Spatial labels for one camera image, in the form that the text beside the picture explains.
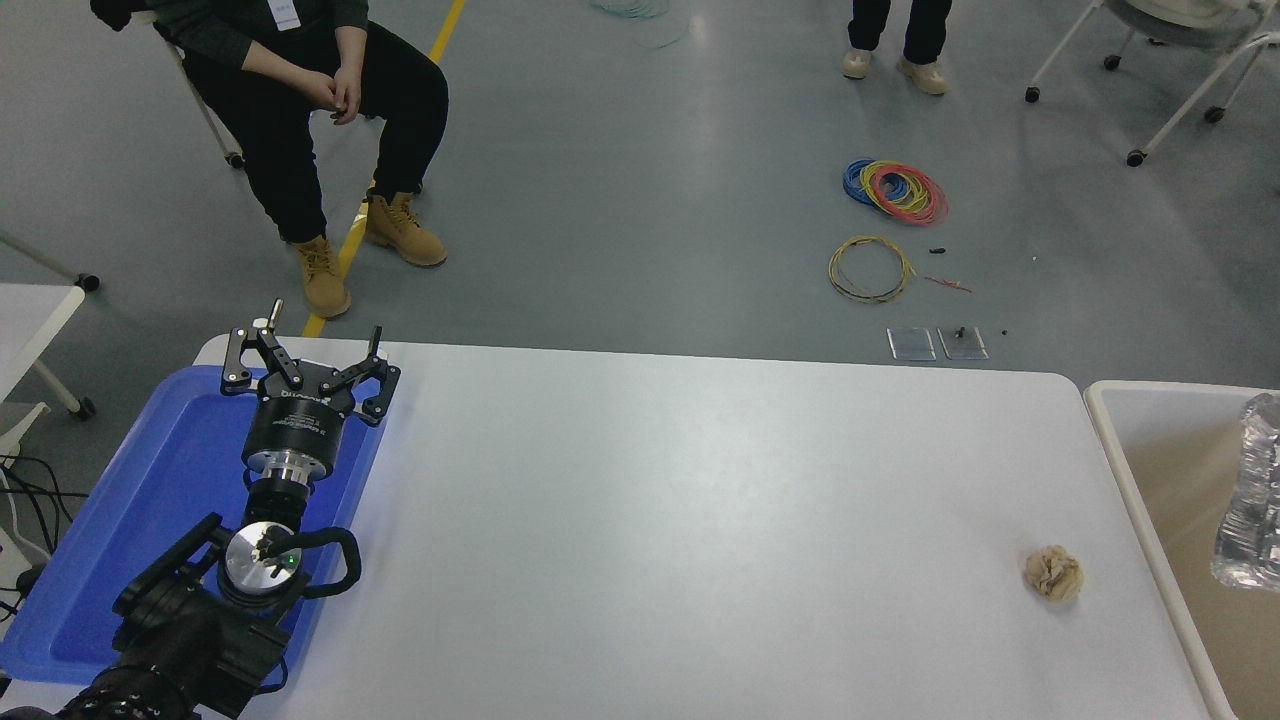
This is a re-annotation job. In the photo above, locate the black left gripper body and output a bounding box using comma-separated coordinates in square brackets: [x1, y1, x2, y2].
[244, 362, 355, 471]

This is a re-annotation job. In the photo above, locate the silver foil tray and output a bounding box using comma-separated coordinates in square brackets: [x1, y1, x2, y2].
[1210, 393, 1280, 593]

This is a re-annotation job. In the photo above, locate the seated person's right hand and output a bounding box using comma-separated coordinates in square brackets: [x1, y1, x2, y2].
[296, 70, 343, 115]

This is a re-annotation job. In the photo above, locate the seated person's left hand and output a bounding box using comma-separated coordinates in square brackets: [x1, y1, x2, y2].
[330, 64, 364, 127]

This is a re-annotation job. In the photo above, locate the blue plastic tray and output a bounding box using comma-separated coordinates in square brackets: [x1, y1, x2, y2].
[0, 365, 389, 691]

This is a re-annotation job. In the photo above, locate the seated person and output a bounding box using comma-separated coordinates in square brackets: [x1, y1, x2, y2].
[90, 0, 449, 321]

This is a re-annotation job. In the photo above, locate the grey furniture leg with caster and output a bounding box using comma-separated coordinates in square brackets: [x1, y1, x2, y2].
[0, 225, 103, 292]

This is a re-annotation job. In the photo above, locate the white side table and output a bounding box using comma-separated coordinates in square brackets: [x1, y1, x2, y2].
[0, 283, 96, 461]

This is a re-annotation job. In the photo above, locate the white wheeled chair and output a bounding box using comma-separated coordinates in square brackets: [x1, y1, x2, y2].
[135, 10, 246, 169]

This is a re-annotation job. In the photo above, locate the standing person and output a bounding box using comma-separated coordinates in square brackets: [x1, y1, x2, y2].
[840, 0, 951, 97]

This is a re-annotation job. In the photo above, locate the crumpled tan paper ball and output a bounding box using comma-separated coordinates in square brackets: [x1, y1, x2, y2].
[1023, 544, 1085, 603]

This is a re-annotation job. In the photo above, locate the large pale bin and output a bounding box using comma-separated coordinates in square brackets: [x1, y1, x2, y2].
[1084, 380, 1280, 720]

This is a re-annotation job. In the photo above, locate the black cable bundle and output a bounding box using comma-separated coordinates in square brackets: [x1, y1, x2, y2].
[0, 455, 91, 621]

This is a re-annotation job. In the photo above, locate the yellow and black wire coil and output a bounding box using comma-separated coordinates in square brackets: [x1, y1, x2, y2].
[827, 235, 916, 305]

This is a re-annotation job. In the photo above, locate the blue wire coil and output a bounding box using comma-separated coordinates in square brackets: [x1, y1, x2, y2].
[843, 158, 906, 209]

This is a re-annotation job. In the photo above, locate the red wire coil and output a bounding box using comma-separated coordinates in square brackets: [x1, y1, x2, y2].
[862, 160, 949, 227]

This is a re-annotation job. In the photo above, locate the white frame chair with casters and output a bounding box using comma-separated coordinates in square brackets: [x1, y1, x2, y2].
[1025, 0, 1280, 169]

